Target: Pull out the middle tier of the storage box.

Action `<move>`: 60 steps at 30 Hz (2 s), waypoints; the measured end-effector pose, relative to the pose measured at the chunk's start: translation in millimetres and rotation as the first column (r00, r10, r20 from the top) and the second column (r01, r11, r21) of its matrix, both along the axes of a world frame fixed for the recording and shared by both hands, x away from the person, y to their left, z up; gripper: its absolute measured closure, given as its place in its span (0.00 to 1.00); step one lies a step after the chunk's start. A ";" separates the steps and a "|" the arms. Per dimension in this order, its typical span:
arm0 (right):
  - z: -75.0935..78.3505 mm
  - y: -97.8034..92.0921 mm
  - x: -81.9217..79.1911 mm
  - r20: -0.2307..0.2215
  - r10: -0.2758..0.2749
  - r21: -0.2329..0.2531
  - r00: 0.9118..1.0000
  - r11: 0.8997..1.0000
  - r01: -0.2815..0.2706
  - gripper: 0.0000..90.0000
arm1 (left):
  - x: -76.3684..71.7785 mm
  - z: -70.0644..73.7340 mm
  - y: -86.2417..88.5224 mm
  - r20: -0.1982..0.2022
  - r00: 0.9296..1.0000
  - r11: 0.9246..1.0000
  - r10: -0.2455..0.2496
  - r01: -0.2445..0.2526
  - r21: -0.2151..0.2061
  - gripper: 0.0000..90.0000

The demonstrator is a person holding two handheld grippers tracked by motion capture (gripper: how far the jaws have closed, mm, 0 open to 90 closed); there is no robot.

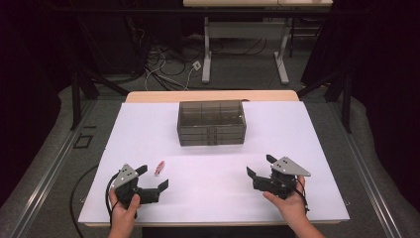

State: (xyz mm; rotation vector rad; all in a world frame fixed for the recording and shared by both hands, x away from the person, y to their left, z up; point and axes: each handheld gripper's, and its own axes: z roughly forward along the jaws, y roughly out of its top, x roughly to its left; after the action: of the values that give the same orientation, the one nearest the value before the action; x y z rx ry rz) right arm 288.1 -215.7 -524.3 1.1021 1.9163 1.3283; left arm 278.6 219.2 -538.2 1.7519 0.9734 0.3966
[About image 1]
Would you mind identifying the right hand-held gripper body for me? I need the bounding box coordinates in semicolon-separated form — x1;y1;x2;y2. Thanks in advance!
252;156;311;200

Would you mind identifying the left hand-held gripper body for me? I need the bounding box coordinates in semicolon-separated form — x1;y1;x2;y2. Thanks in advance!
110;163;161;211

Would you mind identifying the smoky transparent bottom drawer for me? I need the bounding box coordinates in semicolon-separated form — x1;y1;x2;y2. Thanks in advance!
178;138;247;147

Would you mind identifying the smoky transparent drawer organizer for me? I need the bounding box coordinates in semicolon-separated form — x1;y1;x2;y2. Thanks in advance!
176;99;248;147

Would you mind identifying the person's left hand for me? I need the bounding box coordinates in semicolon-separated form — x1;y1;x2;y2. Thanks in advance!
108;189;142;232

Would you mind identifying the person's right hand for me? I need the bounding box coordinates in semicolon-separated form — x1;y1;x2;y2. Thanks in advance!
262;176;309;226

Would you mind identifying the white table mat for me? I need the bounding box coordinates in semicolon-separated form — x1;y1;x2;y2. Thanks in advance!
77;101;351;223

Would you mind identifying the light wooden table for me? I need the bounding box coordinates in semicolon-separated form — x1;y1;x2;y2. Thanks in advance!
83;89;345;229

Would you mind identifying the black metal stand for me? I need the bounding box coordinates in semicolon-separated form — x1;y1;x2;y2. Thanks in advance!
296;69;353;134
69;70;131;131

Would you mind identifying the white-legged background desk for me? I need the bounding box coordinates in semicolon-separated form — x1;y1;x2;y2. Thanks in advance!
182;0;334;85

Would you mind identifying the dark curtain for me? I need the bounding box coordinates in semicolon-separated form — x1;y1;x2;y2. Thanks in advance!
0;0;147;207
300;0;420;212

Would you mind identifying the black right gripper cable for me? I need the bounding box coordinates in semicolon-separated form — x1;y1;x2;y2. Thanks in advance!
295;184;311;213

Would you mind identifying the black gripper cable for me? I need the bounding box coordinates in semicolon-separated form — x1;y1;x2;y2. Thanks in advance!
68;163;118;238
295;184;311;213

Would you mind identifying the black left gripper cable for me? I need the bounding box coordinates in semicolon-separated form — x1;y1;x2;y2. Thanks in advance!
68;163;118;238

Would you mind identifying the aluminium floor rail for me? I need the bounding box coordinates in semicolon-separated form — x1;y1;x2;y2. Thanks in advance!
9;98;97;238
330;102;403;238

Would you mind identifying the tangle of floor cables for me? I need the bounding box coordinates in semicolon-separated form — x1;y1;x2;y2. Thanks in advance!
127;16;268;92

